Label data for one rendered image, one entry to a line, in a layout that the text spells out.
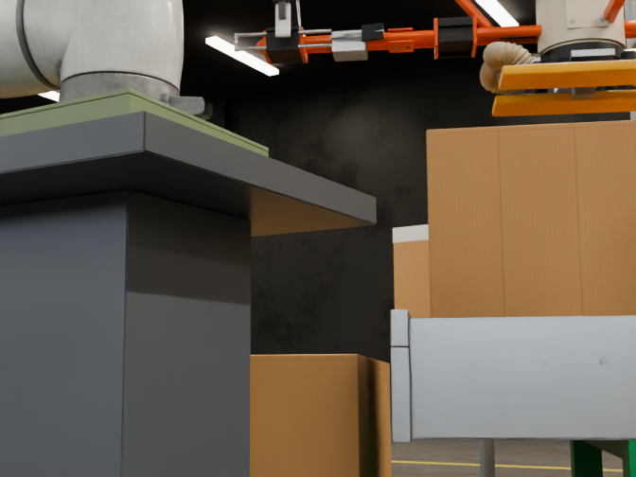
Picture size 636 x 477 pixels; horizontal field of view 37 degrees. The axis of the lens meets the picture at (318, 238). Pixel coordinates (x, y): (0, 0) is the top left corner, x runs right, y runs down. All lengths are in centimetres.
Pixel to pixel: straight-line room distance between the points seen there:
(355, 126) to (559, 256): 947
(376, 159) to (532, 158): 919
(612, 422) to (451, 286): 37
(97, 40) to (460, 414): 78
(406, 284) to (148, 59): 216
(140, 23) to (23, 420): 50
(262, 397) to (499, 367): 44
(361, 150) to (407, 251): 776
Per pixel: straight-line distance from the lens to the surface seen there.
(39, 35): 129
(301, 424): 170
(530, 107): 205
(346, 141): 1112
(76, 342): 110
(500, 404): 153
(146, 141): 91
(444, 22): 196
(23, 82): 135
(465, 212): 171
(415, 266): 326
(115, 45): 122
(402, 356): 153
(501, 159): 173
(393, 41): 197
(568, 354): 154
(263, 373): 171
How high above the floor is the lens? 50
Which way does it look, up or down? 8 degrees up
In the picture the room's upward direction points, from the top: straight up
